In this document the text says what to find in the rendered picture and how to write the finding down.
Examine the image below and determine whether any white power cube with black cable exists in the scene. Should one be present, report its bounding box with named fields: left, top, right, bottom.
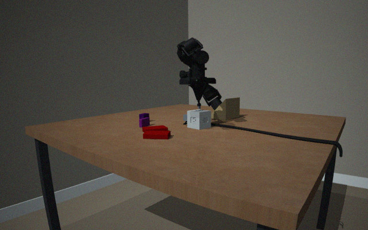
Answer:
left=187, top=109, right=343, bottom=157

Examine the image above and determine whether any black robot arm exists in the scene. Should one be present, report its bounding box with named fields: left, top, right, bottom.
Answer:
left=177, top=38, right=222, bottom=110

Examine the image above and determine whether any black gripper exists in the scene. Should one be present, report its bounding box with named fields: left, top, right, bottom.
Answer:
left=180, top=65, right=216, bottom=101

